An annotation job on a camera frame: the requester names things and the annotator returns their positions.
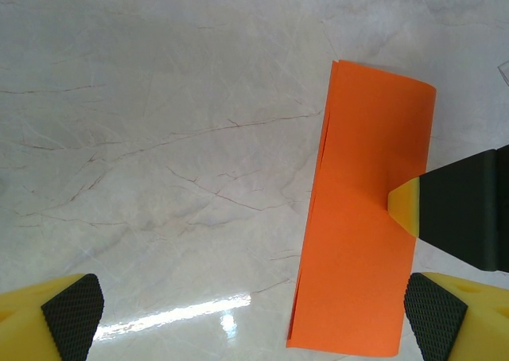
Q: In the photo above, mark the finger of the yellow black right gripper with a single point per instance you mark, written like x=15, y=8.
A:
x=457, y=210

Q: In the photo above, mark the orange block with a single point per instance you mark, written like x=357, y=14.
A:
x=358, y=138

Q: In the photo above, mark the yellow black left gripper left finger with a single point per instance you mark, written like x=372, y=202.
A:
x=24, y=329

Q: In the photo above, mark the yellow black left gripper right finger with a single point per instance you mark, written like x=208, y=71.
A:
x=477, y=329

